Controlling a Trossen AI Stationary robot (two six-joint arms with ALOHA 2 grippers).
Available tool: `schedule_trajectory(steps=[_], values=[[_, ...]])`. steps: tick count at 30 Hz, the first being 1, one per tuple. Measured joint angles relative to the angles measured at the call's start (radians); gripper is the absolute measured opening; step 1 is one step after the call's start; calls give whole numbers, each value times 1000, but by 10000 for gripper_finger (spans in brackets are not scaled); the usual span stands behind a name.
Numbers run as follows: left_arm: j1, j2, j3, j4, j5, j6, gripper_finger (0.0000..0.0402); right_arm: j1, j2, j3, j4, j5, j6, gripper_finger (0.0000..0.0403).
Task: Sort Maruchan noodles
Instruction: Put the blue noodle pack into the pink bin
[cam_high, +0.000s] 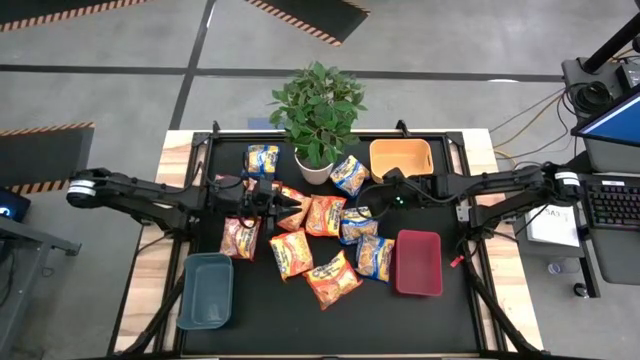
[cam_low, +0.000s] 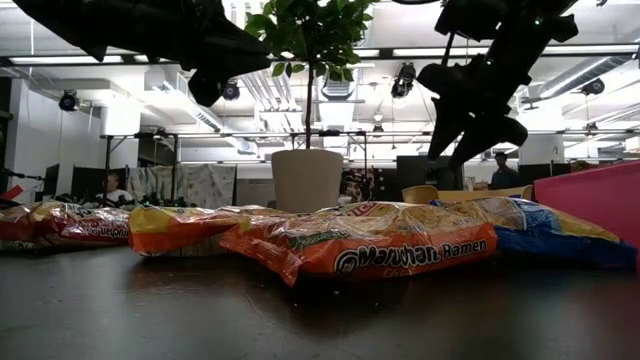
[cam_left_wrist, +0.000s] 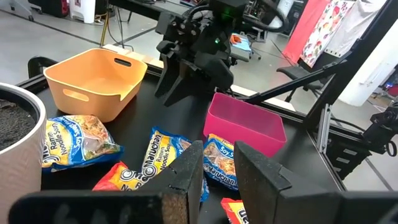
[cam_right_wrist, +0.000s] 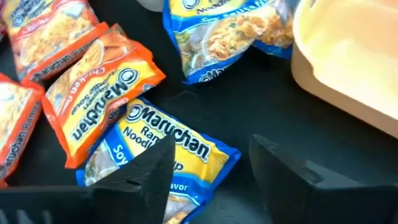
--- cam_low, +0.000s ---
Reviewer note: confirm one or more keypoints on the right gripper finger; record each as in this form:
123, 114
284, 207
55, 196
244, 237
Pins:
490, 137
450, 130

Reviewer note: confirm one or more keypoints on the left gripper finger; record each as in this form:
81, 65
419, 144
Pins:
250, 55
207, 85

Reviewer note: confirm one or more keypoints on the blue Maruchan ramen packet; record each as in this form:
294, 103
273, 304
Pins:
550, 235

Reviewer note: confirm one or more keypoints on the orange Maruchan ramen packet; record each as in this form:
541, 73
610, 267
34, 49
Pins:
170, 232
360, 250
362, 207

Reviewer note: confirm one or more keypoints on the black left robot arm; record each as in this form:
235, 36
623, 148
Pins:
50, 12

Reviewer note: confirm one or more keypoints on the black ceiling spotlight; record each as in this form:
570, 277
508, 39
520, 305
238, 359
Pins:
68, 101
593, 86
403, 80
231, 91

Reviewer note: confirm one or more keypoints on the person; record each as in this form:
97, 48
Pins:
502, 175
114, 192

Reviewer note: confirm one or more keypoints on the white column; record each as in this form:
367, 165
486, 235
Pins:
540, 149

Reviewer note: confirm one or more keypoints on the large black monitor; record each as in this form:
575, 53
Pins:
425, 179

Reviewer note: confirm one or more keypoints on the dark background monitor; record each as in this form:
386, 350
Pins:
542, 172

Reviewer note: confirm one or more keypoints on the yellow plastic bin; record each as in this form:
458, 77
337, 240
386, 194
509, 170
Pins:
425, 194

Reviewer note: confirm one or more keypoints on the green leafy plant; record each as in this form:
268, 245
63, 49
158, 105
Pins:
315, 30

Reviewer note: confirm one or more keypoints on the long black overhead bar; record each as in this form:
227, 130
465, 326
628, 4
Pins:
385, 51

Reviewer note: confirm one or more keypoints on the marbled cloth panel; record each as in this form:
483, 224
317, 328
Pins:
200, 185

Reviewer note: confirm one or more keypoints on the red plastic bin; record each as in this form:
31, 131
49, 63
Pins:
590, 200

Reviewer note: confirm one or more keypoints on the background black robot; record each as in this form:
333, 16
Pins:
165, 201

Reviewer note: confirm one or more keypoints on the dark background screen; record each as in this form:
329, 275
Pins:
90, 180

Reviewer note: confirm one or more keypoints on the black background rail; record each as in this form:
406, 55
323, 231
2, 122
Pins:
225, 135

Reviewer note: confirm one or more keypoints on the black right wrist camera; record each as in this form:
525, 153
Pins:
467, 17

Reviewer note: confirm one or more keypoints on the silver ceiling duct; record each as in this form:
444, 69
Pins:
580, 75

